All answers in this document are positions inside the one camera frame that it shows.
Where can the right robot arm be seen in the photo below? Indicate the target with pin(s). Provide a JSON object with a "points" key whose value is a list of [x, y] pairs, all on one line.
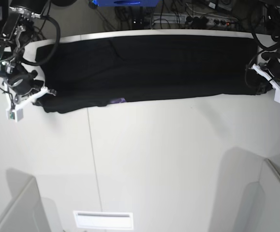
{"points": [[18, 31]]}

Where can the black device with lights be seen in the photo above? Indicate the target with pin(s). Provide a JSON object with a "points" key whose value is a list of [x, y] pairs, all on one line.
{"points": [[137, 15]]}

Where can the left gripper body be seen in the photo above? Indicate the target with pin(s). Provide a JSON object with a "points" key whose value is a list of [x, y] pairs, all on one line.
{"points": [[270, 70]]}

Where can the white right side panel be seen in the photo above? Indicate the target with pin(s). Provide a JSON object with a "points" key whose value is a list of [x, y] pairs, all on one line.
{"points": [[260, 206]]}

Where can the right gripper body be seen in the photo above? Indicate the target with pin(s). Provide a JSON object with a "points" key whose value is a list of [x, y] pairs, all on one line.
{"points": [[21, 85]]}

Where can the black T-shirt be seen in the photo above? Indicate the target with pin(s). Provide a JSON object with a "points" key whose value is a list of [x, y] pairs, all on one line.
{"points": [[100, 72]]}

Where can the white power strip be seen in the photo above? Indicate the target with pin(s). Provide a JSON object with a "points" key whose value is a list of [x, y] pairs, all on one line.
{"points": [[210, 20]]}

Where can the white left side panel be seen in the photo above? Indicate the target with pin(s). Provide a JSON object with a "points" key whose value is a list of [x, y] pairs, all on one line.
{"points": [[25, 212]]}

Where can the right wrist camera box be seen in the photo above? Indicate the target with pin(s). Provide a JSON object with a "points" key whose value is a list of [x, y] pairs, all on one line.
{"points": [[15, 115]]}

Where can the white panel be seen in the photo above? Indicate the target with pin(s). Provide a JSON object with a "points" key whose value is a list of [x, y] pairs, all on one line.
{"points": [[260, 206], [25, 212]]}

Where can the blue box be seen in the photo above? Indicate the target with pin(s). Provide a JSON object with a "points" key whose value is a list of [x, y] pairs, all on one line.
{"points": [[125, 3]]}

